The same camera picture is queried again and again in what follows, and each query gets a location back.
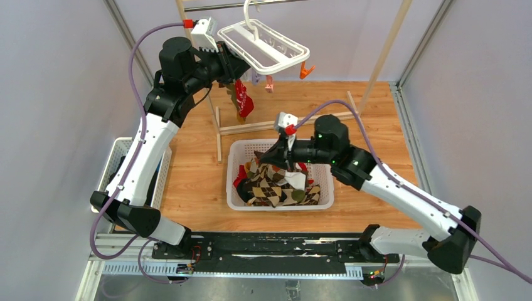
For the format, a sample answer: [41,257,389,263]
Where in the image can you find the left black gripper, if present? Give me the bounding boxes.
[185,41,252,95]

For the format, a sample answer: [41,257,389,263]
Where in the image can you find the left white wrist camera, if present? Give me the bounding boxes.
[191,17,218,53]

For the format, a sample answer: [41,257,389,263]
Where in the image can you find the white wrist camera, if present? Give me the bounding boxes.
[274,112,298,151]
[191,17,218,53]

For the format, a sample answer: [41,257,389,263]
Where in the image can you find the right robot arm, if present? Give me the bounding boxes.
[260,112,481,274]

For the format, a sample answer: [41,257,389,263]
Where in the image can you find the olive green striped sock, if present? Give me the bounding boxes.
[224,83,246,125]

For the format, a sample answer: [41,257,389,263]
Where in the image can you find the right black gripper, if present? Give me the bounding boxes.
[259,134,333,173]

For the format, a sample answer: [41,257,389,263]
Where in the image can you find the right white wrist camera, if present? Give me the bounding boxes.
[274,112,298,151]

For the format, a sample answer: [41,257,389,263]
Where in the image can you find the white centre laundry basket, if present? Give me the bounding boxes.
[226,139,334,211]

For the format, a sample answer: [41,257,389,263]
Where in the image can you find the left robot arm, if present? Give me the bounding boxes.
[90,37,250,259]

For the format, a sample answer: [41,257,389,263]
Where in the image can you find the dark clothes in left basket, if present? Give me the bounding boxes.
[109,156,161,203]

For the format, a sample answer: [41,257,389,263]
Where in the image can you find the white laundry basket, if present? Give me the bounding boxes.
[97,137,172,209]
[226,139,334,211]

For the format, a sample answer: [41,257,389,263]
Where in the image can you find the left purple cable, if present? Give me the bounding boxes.
[89,19,194,286]

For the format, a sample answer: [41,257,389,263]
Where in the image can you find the orange hanger clip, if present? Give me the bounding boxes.
[265,75,274,93]
[299,61,316,80]

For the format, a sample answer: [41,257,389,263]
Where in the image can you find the red christmas sock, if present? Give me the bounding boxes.
[235,80,255,118]

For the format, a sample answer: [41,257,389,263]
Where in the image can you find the wooden clothes rack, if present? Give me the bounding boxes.
[175,0,414,163]

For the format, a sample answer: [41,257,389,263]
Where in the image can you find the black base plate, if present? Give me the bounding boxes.
[152,231,400,275]

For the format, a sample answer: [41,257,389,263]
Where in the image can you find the pile of colourful socks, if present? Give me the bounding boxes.
[233,158,321,207]

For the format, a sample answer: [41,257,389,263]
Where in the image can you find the white left laundry basket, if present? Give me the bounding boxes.
[97,137,172,209]

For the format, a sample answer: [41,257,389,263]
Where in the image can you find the brown argyle sock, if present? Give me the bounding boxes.
[237,164,292,208]

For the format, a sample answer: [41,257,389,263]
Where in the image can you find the white plastic clip hanger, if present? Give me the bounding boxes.
[217,1,311,75]

